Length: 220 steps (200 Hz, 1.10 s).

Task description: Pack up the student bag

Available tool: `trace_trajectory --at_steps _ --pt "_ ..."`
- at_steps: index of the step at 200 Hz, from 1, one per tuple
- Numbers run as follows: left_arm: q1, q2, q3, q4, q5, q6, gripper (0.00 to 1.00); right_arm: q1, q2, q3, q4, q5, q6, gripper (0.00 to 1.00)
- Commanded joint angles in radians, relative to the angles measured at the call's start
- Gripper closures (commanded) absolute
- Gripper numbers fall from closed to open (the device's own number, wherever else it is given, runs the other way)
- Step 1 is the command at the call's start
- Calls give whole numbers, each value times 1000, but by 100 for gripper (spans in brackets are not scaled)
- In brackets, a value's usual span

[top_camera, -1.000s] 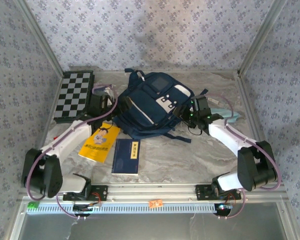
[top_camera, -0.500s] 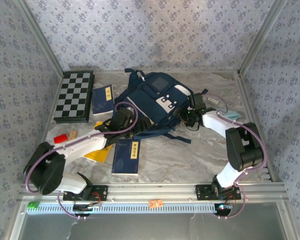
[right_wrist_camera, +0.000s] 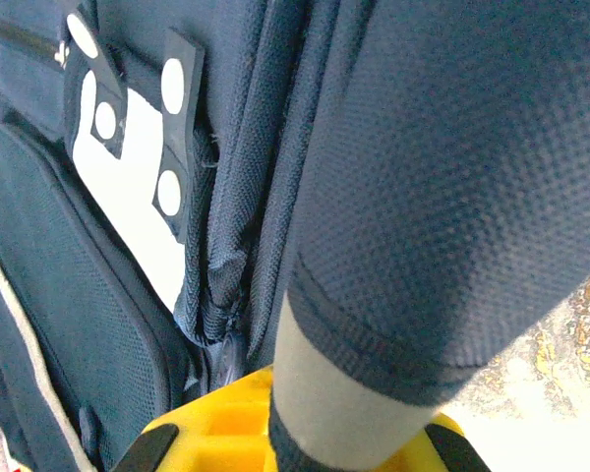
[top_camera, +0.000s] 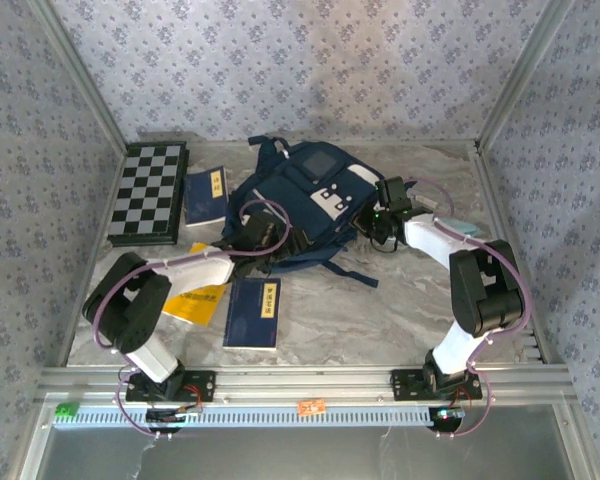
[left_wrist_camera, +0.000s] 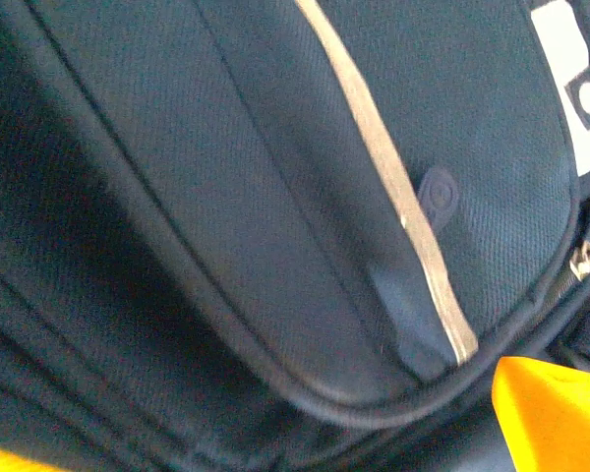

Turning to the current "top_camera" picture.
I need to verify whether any navy blue student backpack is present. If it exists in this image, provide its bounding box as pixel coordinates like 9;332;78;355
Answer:
221;134;387;289

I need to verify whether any large navy book cream label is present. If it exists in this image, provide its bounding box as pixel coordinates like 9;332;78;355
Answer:
222;277;283;352

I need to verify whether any light blue fabric pouch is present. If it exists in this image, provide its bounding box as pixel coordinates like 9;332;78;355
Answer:
435;216;482;239

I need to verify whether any small navy book yellow label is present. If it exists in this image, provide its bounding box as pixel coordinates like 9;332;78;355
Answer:
183;165;230;229

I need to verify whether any yellow cartoon cover book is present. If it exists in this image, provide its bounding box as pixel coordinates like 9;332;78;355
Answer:
160;241;229;328

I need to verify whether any black and white chessboard box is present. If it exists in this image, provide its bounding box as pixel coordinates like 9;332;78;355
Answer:
104;141;191;248

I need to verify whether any grey metal front panel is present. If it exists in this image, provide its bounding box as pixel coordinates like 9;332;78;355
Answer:
19;404;599;480

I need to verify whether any aluminium table side rail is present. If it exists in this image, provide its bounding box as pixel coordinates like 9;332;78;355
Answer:
472;142;552;365
54;143;130;369

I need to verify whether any aluminium mounting rail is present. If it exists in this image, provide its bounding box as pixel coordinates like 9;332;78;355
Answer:
37;364;577;407

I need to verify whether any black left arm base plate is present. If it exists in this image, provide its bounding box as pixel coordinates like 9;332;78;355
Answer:
125;369;217;404

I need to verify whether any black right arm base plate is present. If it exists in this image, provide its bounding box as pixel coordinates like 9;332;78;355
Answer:
390;368;483;402

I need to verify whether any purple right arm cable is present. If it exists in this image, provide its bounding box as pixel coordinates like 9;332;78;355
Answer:
407;177;535;441

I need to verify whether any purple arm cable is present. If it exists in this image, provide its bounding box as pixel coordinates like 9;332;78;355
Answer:
92;198;292;441
407;177;535;441

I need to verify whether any grey slotted cable duct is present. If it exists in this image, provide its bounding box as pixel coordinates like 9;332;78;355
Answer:
52;403;437;429

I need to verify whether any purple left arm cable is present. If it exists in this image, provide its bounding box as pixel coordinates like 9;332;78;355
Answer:
92;198;292;441

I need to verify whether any aluminium frame post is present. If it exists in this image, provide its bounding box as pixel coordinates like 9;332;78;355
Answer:
28;0;130;154
476;0;577;154

